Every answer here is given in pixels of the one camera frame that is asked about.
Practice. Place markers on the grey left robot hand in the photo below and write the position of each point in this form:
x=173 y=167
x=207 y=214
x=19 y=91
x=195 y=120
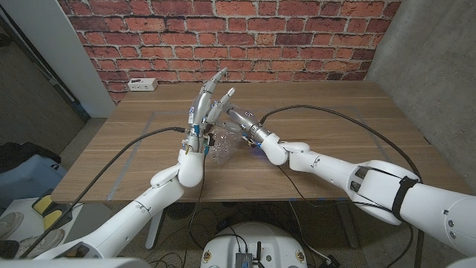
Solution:
x=201 y=108

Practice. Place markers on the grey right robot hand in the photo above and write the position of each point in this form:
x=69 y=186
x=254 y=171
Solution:
x=241 y=117

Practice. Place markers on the clear plastic wrap sheet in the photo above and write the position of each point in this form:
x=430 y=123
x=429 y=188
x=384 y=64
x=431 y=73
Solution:
x=223 y=143

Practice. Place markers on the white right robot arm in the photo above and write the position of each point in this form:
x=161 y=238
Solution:
x=372 y=186

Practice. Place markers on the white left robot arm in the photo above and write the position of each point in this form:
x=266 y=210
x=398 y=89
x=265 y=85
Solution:
x=141 y=212

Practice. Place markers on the white power outlet box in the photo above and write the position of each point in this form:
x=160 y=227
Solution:
x=143 y=84

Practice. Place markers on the red brick print backdrop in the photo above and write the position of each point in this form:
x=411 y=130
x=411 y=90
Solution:
x=230 y=37

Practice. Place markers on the white robot torso base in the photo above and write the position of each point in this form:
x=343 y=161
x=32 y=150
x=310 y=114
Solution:
x=256 y=238

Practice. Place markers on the white table leg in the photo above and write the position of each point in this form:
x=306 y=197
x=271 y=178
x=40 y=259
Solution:
x=152 y=231

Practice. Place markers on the small grey electronics box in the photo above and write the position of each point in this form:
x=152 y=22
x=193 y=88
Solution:
x=244 y=260

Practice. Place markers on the grey table leg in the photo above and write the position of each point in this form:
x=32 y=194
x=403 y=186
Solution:
x=347 y=223

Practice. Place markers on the grey perforated panel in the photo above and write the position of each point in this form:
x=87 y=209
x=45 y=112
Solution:
x=29 y=100

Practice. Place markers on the yellow and black device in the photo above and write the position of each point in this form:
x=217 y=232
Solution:
x=50 y=212

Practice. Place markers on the black bag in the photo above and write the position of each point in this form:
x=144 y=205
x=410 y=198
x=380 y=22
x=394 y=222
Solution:
x=22 y=152

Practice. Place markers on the blue-grey storage bin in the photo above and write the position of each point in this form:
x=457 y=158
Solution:
x=26 y=182

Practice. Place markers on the white sneaker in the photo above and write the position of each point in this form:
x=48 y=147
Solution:
x=37 y=242

